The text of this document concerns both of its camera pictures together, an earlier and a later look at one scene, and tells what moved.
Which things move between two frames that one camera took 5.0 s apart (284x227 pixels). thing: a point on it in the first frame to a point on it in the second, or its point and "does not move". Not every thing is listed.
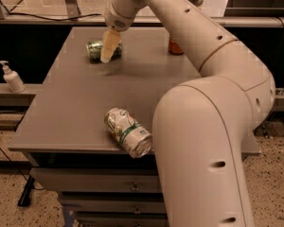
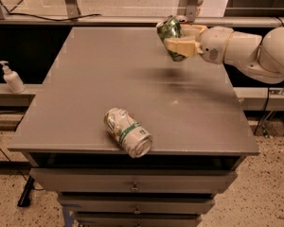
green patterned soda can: x=95 y=49 to x=169 y=28
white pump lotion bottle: x=12 y=78 does not move
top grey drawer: x=98 y=179 does not move
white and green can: x=132 y=135 does not move
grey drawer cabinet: x=65 y=143 does not move
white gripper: x=115 y=20 to x=213 y=44
